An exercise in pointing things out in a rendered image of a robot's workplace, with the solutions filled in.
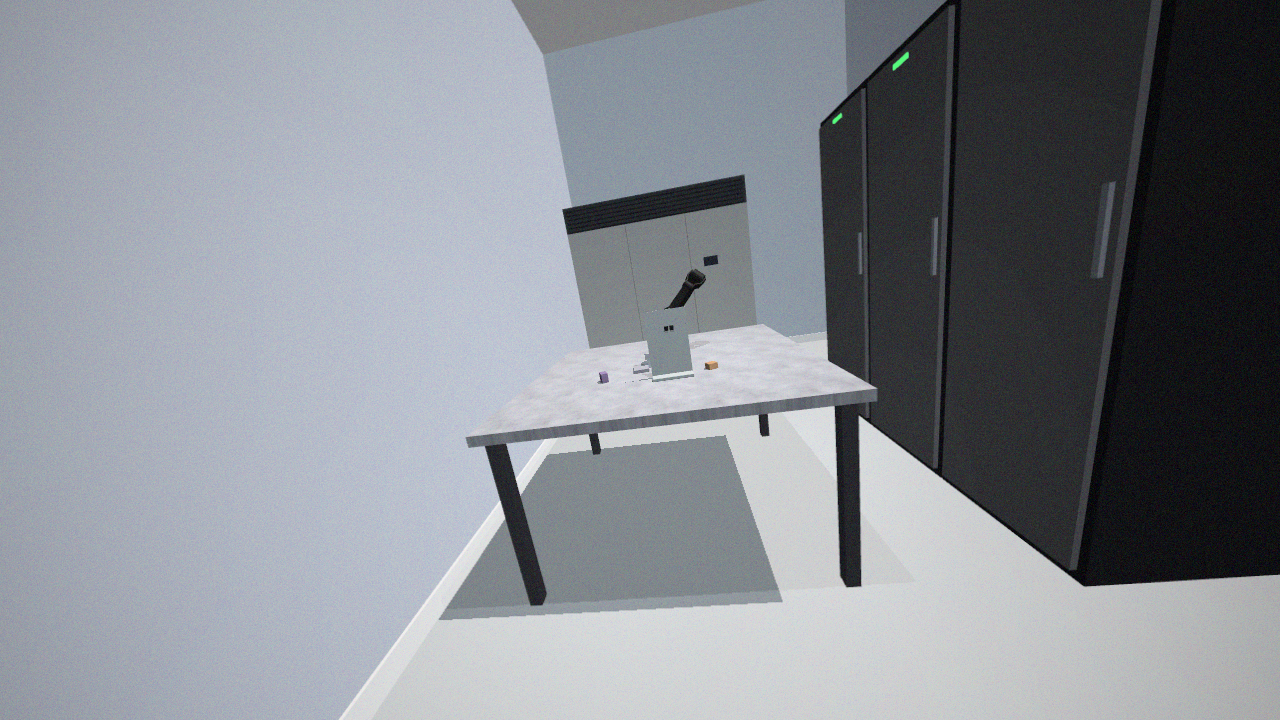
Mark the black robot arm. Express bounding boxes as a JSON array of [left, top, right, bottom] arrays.
[[666, 269, 707, 309]]

